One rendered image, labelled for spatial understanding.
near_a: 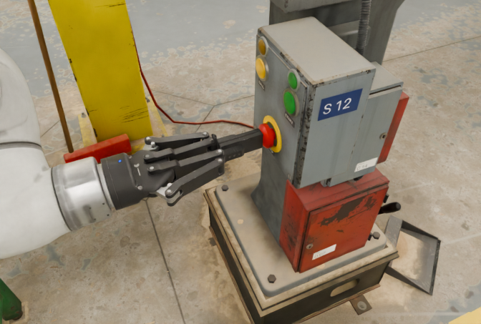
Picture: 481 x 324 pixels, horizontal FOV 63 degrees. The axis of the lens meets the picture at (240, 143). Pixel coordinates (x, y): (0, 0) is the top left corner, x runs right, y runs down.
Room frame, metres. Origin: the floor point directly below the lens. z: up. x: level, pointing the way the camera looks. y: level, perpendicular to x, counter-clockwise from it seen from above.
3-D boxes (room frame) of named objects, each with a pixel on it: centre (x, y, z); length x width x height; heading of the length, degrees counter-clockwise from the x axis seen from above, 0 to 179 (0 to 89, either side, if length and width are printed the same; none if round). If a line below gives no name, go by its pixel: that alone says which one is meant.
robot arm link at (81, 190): (0.34, 0.21, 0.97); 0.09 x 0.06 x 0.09; 24
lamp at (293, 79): (0.41, -0.07, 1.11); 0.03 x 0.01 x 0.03; 23
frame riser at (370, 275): (0.81, -0.19, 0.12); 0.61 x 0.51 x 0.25; 23
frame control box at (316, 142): (0.53, -0.15, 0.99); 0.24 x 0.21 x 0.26; 113
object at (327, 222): (0.66, -0.26, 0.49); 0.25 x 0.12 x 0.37; 113
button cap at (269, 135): (0.45, -0.05, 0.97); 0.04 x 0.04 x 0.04; 23
